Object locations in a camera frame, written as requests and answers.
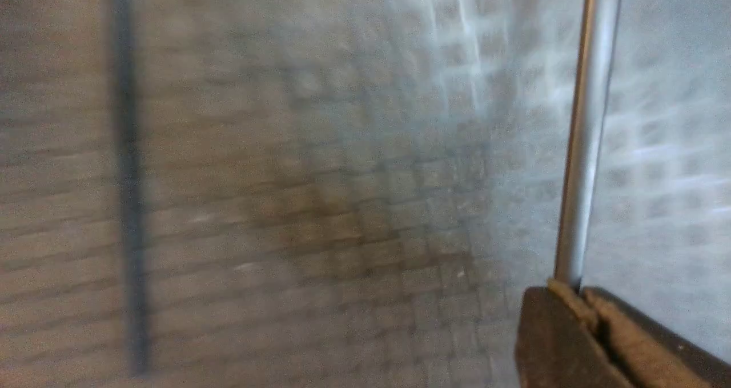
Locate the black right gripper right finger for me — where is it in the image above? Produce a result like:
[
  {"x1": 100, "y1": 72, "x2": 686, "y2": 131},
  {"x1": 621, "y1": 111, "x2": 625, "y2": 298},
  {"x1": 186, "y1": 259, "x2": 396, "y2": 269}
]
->
[{"x1": 583, "y1": 287, "x2": 730, "y2": 387}]

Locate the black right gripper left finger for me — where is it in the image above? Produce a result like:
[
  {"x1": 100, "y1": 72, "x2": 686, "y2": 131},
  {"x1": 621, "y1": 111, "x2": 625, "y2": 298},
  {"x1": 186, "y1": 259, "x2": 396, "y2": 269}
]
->
[{"x1": 515, "y1": 286, "x2": 632, "y2": 387}]

